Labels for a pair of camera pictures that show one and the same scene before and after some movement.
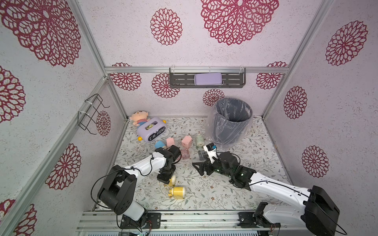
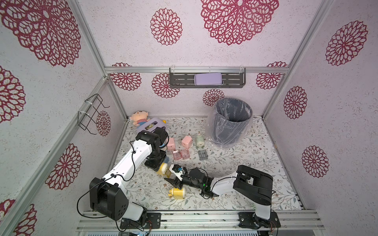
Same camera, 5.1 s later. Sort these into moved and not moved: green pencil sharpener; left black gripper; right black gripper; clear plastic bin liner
Moved: left black gripper; right black gripper
Not moved: green pencil sharpener; clear plastic bin liner
